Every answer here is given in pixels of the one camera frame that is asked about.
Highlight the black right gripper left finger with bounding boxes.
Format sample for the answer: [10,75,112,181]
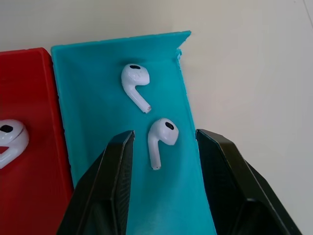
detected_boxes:
[56,130,135,235]

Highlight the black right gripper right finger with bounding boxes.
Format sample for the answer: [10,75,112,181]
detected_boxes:
[195,129,303,235]

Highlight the white earbud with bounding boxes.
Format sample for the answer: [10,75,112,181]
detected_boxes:
[121,63,152,114]
[0,119,30,169]
[147,118,179,171]

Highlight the teal plastic tray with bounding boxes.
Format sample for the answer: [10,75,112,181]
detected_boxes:
[50,30,217,235]

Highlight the red plastic tray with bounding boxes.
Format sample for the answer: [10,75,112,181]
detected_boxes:
[0,47,75,235]

